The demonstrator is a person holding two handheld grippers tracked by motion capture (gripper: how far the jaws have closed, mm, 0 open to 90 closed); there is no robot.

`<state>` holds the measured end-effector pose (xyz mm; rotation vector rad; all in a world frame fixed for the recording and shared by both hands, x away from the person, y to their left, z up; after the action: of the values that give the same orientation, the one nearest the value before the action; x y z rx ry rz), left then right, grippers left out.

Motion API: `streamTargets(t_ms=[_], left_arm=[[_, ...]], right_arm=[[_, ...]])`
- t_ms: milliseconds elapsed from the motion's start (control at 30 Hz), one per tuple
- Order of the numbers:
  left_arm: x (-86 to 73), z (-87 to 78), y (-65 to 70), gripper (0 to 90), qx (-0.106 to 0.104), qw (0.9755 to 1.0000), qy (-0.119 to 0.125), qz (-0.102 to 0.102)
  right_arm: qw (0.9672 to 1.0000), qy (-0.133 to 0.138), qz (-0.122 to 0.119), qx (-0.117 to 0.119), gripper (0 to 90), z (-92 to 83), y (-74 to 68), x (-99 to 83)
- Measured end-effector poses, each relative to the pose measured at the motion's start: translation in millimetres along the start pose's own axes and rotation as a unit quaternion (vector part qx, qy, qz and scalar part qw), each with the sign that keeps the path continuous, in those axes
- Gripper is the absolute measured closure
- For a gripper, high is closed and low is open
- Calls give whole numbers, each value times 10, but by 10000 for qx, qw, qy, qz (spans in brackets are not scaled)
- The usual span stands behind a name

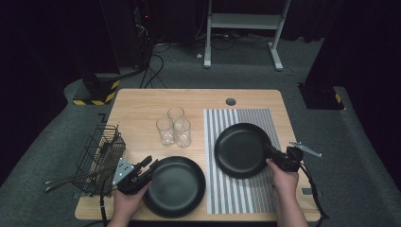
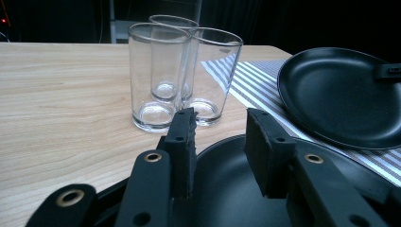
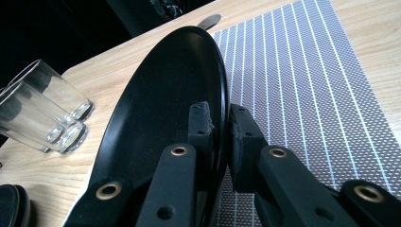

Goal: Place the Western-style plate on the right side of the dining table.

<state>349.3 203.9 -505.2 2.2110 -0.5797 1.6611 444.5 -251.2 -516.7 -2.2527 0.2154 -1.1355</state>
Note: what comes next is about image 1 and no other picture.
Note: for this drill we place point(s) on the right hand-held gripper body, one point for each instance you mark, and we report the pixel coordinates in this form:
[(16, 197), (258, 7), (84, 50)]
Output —
[(290, 162)]

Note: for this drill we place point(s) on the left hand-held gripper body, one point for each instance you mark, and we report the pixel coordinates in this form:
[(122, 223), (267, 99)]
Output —
[(124, 173)]

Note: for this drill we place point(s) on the black plate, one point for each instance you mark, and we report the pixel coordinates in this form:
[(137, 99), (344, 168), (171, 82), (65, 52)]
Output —
[(176, 189), (239, 151)]

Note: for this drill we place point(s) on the person's right hand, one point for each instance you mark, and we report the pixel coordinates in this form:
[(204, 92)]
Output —
[(283, 183)]

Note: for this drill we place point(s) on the person's left hand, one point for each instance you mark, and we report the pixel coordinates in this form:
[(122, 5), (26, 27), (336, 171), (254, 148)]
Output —
[(127, 205)]

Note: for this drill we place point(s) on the dark cutlery piece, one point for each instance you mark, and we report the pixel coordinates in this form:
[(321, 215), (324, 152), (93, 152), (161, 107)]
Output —
[(105, 148)]

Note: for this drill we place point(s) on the grey tape piece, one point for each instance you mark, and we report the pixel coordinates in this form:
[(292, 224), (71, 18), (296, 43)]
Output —
[(307, 191)]

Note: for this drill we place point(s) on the clear drinking glass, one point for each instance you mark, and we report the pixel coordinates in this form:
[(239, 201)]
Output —
[(176, 114), (165, 130), (183, 135)]

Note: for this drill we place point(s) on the grey striped placemat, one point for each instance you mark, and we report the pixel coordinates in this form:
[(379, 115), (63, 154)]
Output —
[(233, 195)]

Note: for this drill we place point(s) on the black stand base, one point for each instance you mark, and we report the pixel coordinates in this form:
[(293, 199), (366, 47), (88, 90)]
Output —
[(320, 97)]

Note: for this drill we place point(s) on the black yellow striped base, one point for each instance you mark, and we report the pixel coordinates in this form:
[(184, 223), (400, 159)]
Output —
[(101, 90)]

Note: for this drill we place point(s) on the white metal stand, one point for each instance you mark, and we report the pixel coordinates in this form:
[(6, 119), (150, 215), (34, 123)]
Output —
[(242, 21)]

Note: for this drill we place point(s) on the dark equipment rack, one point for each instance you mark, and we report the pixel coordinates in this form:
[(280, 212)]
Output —
[(143, 28)]

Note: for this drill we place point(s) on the dark curtain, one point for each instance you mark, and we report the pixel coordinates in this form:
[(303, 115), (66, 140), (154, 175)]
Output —
[(362, 41), (47, 47)]

